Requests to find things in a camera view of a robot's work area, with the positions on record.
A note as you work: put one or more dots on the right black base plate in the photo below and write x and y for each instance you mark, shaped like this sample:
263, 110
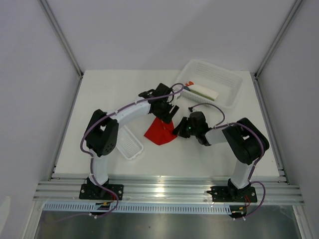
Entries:
233, 195

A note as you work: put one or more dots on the left aluminium frame post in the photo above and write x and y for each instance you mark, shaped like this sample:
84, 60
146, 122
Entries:
48, 12

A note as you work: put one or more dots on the orange utensil in basket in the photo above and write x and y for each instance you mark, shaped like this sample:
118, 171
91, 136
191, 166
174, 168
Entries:
189, 83

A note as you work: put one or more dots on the right aluminium frame post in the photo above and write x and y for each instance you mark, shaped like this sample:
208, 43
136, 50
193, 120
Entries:
283, 29

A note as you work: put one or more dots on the red paper napkin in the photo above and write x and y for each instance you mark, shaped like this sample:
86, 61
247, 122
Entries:
160, 133

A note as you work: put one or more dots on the white slotted cable duct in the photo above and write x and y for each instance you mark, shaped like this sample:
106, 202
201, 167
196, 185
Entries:
207, 209

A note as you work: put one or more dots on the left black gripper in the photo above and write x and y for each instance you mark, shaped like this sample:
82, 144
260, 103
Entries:
167, 117

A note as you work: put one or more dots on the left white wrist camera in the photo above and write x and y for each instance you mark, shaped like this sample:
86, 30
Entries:
176, 97

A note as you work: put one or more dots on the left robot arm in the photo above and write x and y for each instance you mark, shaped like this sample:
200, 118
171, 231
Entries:
101, 134

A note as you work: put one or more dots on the aluminium frame post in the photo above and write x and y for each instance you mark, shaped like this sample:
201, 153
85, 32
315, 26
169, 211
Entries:
48, 12
283, 29

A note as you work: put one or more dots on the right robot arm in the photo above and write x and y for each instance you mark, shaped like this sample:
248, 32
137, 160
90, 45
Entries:
246, 142

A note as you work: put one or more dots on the aluminium front rail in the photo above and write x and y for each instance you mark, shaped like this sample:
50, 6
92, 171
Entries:
167, 189

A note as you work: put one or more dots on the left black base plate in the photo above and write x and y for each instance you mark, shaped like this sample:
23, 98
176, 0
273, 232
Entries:
93, 192

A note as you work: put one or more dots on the large white plastic basket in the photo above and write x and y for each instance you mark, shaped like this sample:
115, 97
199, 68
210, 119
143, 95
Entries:
225, 83

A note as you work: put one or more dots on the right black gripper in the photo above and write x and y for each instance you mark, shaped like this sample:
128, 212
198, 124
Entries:
179, 130

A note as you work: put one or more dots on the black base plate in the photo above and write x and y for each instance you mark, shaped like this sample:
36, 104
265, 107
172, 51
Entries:
233, 195
93, 192

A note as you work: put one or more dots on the small white utensil tray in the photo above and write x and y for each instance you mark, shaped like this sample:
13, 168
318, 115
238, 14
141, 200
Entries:
127, 144

